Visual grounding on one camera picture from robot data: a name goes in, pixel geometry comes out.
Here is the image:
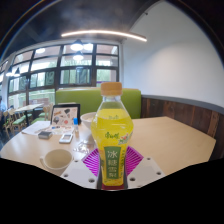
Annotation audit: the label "wooden dining table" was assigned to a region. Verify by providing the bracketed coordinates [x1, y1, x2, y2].
[14, 103, 44, 125]

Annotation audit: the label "small blue-capped bottle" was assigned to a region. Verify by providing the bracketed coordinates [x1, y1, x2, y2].
[73, 117, 80, 134]

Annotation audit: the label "yellow drink bottle orange cap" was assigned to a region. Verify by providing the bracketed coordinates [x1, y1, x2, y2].
[90, 81, 135, 191]

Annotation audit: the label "clear plastic wrapper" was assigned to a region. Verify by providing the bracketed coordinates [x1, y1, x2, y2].
[77, 139, 96, 154]

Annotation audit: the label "black-framed standing picture sign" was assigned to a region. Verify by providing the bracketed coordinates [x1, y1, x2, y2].
[49, 103, 82, 127]

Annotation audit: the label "wooden chairs green seats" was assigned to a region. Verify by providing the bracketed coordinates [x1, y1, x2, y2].
[1, 104, 54, 135]

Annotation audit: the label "black-framed window wall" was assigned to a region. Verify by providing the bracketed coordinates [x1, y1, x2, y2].
[0, 43, 120, 109]

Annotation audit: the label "small dark box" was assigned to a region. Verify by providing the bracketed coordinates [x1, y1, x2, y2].
[37, 130, 54, 140]

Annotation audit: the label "green upholstered bench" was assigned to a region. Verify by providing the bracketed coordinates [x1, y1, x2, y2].
[55, 87, 142, 120]

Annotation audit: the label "white ceramic mug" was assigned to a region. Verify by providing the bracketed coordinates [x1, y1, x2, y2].
[39, 148, 74, 177]

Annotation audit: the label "white ceramic bowl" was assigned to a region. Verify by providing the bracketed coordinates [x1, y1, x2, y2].
[80, 111, 98, 130]

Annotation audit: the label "curved linear ceiling light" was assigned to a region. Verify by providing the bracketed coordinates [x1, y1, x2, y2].
[60, 29, 148, 43]

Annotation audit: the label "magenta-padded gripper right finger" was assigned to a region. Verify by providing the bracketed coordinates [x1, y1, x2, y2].
[126, 145, 166, 190]

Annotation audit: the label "small white handheld device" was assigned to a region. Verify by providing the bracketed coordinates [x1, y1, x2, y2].
[58, 132, 74, 145]

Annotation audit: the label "white paper sheets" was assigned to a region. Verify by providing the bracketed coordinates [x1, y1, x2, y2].
[21, 120, 51, 136]

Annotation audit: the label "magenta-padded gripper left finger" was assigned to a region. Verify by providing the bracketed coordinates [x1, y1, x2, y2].
[60, 147, 102, 190]

